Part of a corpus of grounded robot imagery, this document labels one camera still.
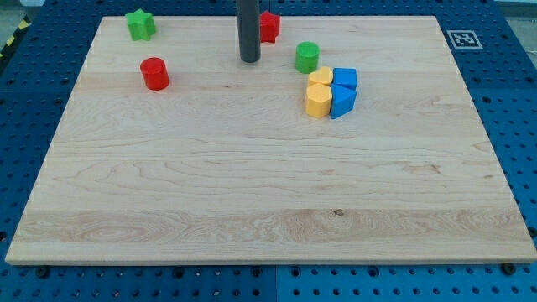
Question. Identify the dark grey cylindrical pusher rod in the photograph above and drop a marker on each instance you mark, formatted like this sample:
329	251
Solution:
248	29

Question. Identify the yellow hexagon block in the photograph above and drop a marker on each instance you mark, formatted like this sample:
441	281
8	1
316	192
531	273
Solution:
318	99

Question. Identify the light wooden board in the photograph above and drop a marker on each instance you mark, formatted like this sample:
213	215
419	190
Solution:
224	166

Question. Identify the red star block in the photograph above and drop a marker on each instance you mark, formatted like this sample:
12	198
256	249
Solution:
269	27

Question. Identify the green cylinder block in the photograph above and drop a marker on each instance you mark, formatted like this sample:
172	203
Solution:
307	55

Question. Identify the yellow heart block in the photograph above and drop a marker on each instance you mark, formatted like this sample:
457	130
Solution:
322	76

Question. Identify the green star block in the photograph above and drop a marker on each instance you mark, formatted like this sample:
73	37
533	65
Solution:
141	25

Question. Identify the red cylinder block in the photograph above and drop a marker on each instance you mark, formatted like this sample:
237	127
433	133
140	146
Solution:
154	73

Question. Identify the blue cube block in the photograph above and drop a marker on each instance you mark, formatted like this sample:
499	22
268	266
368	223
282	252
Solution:
346	77

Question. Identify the blue triangle block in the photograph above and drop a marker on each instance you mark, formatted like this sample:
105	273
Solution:
343	100

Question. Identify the white fiducial marker tag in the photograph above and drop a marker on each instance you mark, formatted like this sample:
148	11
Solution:
464	39

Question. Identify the yellow black hazard tape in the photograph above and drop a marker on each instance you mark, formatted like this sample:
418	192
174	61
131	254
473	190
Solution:
15	39

